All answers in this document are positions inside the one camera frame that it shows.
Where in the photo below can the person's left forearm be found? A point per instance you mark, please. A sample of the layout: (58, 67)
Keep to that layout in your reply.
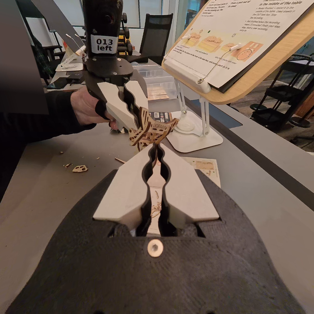
(58, 117)

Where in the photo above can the wooden part sheets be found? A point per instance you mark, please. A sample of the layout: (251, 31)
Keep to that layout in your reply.
(158, 93)

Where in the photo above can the black office chair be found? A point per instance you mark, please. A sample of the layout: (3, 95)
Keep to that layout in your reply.
(154, 36)

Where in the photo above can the clear plastic bin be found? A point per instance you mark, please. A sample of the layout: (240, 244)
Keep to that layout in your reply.
(162, 73)

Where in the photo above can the small pale wooden part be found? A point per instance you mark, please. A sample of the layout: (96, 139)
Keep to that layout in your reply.
(79, 168)

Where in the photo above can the person's left hand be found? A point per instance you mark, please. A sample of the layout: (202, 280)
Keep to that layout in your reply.
(83, 108)

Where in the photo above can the instruction booklet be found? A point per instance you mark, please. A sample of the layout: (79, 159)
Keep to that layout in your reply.
(208, 169)

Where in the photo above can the white instruction sheet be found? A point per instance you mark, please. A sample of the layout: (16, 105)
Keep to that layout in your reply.
(233, 29)

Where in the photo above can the wood scrap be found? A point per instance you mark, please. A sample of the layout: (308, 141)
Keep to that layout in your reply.
(66, 165)

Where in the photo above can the thin wooden stick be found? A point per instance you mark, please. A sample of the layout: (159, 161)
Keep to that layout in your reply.
(120, 160)

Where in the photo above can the black model kit box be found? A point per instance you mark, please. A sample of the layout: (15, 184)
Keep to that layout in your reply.
(159, 115)

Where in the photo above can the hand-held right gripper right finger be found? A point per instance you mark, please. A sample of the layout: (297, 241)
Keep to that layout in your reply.
(189, 191)

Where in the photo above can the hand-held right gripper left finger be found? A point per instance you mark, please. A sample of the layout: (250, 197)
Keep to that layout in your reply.
(122, 191)

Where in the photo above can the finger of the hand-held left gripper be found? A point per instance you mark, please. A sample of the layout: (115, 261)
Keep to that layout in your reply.
(115, 100)
(137, 90)

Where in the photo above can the blue desk mat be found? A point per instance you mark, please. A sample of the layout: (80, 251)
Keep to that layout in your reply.
(225, 115)

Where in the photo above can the black rolling cart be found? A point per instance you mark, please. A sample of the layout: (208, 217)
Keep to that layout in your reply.
(282, 93)

